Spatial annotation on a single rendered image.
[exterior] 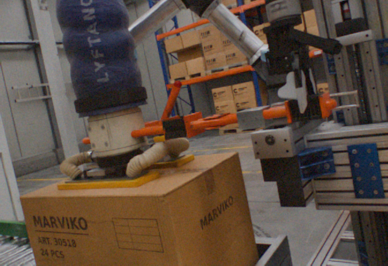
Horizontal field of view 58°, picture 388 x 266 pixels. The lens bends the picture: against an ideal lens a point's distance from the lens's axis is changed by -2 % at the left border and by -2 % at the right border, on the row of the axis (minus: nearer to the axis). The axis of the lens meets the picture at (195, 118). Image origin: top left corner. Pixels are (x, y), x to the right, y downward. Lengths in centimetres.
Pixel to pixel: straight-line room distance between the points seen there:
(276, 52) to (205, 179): 38
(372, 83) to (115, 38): 84
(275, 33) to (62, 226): 79
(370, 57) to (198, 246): 81
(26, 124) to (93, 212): 963
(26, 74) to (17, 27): 131
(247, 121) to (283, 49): 19
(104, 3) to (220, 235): 73
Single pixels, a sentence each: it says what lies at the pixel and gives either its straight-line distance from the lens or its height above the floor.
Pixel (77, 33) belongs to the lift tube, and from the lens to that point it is 109.
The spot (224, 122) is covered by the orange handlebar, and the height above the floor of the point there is 107.
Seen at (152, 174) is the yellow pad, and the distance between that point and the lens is 99.
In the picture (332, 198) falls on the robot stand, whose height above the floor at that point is 72.
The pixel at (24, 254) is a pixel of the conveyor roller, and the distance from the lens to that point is 208.
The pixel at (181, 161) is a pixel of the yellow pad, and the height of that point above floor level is 96.
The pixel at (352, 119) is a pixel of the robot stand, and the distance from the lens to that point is 133.
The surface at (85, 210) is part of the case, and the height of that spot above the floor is 91.
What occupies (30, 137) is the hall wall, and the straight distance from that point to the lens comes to 1061.
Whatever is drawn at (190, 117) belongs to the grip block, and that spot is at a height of 110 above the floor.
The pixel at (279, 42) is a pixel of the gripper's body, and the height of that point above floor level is 123.
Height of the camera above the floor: 115
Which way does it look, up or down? 4 degrees down
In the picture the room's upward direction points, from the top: 11 degrees counter-clockwise
